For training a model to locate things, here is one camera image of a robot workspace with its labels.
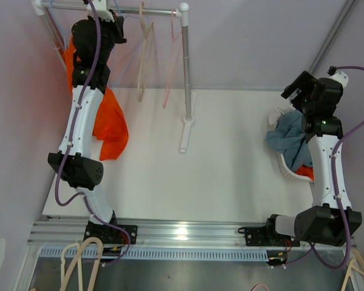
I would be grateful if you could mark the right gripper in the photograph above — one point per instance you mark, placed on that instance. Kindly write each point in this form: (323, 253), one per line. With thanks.
(304, 83)

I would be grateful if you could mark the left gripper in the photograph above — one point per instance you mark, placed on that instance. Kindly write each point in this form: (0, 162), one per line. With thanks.
(119, 30)

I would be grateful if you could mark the green white t shirt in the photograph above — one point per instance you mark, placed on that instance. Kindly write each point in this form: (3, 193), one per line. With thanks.
(277, 112)

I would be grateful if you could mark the grey blue t shirt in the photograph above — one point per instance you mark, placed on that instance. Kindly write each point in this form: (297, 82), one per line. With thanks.
(288, 138)

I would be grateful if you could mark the pink wire hanger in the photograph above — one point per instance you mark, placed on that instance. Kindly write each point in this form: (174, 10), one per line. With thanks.
(173, 59)

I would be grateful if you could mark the light blue wire hanger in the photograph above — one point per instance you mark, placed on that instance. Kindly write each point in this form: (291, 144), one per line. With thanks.
(122, 61)

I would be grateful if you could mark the orange t shirt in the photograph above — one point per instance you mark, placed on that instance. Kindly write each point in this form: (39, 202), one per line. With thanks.
(110, 127)
(306, 172)

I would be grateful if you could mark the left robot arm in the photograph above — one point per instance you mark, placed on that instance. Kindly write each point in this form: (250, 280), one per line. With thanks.
(77, 174)

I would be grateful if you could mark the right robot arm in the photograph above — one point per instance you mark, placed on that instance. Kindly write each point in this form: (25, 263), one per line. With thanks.
(330, 220)

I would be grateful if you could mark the blue hanger far left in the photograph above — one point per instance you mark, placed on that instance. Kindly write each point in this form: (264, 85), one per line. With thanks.
(60, 30)

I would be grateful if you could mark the spare wooden hanger right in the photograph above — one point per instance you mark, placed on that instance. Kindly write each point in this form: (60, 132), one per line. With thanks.
(354, 277)

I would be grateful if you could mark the clothes rack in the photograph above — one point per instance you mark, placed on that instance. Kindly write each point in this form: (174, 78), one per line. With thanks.
(182, 13)

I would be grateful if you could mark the white laundry basket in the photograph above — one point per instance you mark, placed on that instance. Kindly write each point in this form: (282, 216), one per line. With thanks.
(287, 173)

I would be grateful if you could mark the spare wooden hangers left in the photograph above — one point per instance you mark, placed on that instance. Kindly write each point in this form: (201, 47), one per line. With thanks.
(77, 262)

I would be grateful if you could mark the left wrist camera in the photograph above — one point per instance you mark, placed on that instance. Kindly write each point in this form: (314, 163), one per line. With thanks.
(99, 9)

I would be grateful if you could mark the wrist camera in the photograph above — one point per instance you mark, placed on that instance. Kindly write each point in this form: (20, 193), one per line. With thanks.
(99, 9)
(339, 76)

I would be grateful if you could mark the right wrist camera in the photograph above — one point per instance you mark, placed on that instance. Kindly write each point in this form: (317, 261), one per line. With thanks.
(339, 76)

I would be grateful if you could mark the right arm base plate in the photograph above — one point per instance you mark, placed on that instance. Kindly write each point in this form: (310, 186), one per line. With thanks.
(263, 237)

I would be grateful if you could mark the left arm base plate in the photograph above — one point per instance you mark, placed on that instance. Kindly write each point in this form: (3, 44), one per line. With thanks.
(110, 235)

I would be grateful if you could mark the aluminium rail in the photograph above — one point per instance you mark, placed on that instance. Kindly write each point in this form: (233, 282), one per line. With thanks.
(151, 233)

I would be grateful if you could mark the white cable duct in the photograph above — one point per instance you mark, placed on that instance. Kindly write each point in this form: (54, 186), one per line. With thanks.
(147, 253)

